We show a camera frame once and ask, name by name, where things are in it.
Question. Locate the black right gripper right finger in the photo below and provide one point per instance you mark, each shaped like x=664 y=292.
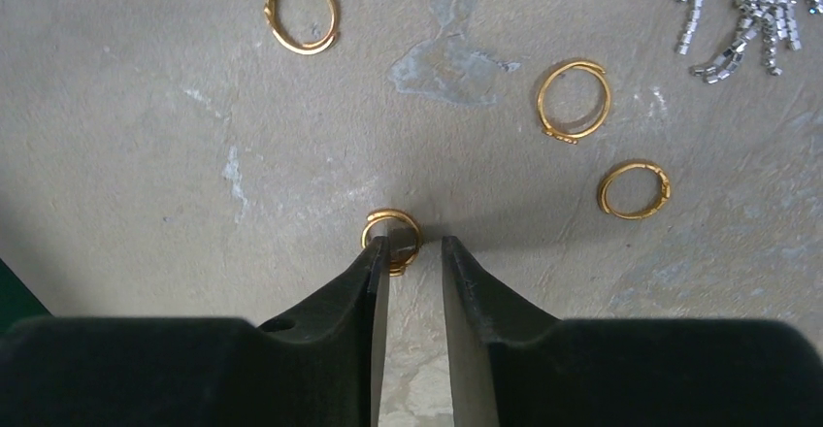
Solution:
x=513 y=364

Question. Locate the green jewelry box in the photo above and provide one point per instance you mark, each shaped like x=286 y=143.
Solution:
x=17 y=301

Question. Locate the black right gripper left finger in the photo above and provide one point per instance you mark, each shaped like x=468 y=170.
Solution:
x=320 y=363

